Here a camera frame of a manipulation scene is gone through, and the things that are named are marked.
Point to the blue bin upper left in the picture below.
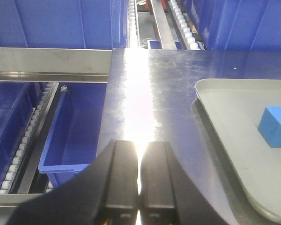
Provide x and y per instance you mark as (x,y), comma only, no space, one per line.
(78,24)

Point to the blue bin lower left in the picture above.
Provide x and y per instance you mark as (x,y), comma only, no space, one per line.
(17,101)

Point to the blue bin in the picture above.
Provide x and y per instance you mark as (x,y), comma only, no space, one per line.
(247,25)
(17,101)
(72,140)
(78,24)

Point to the steel shelf front beam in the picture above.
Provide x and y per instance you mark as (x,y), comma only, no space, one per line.
(54,65)

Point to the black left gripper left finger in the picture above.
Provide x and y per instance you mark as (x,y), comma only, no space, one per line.
(105,193)

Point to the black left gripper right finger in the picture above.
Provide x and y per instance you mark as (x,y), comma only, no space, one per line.
(169,196)

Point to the blue bin lower middle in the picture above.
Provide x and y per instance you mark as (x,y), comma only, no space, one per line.
(72,140)

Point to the white roller rail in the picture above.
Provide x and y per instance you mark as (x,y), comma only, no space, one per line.
(18,161)

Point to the grey metal tray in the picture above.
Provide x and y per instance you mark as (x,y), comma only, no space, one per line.
(235,108)

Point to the blue foam cube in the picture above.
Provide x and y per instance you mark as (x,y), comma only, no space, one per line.
(270,126)

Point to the blue bin upper right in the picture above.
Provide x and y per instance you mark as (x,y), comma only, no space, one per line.
(247,25)

